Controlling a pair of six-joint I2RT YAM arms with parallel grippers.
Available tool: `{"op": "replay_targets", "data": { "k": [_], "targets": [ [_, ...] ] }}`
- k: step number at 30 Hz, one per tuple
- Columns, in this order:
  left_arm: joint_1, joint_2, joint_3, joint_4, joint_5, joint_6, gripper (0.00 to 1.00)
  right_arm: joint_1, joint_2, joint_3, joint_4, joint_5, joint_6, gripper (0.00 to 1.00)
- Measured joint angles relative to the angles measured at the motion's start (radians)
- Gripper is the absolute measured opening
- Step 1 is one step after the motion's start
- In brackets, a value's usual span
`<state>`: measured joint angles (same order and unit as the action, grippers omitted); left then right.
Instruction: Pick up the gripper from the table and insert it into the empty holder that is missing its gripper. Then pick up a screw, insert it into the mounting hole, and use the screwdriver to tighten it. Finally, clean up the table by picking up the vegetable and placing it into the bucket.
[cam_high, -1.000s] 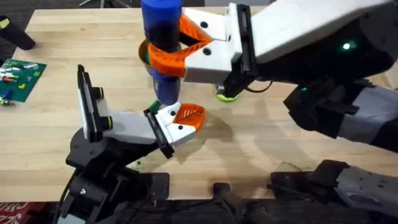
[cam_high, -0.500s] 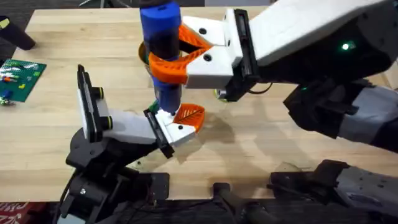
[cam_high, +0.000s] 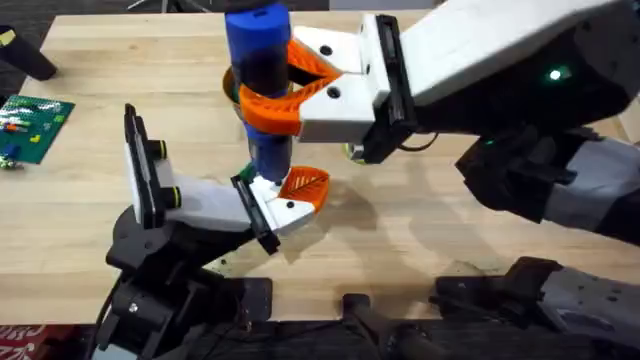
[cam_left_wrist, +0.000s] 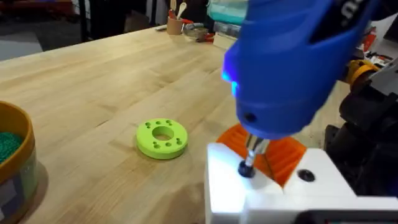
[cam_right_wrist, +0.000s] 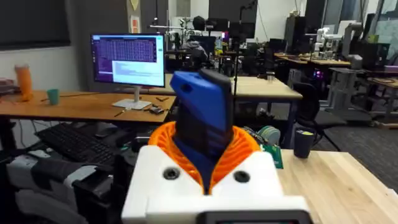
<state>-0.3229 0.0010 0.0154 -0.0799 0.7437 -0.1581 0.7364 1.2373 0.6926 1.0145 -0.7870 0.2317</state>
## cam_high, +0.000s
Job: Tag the black cylinder with yellow tag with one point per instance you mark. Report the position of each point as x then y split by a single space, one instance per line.
25 57

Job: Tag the black rail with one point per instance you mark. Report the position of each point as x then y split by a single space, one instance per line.
350 342

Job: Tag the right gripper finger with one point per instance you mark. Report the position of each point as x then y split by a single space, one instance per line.
345 47
340 117

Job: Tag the green board with toy blocks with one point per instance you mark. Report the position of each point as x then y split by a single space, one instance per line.
30 127

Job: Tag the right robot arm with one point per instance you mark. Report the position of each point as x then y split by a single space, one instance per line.
590 300

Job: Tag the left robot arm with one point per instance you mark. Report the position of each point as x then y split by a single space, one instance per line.
150 312

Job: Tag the red printed box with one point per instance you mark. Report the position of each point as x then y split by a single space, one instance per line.
30 342

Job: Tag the blue electric screwdriver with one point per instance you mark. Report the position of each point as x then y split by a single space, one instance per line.
257 45

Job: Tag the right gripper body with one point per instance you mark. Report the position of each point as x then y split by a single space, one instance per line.
475 50

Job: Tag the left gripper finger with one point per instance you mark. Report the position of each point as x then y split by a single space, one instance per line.
261 187
300 200

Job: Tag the black left wrist plate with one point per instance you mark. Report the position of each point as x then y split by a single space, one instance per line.
145 170

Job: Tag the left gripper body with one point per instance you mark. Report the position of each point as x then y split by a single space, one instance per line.
210 205

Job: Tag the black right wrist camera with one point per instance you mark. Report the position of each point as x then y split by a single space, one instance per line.
385 145

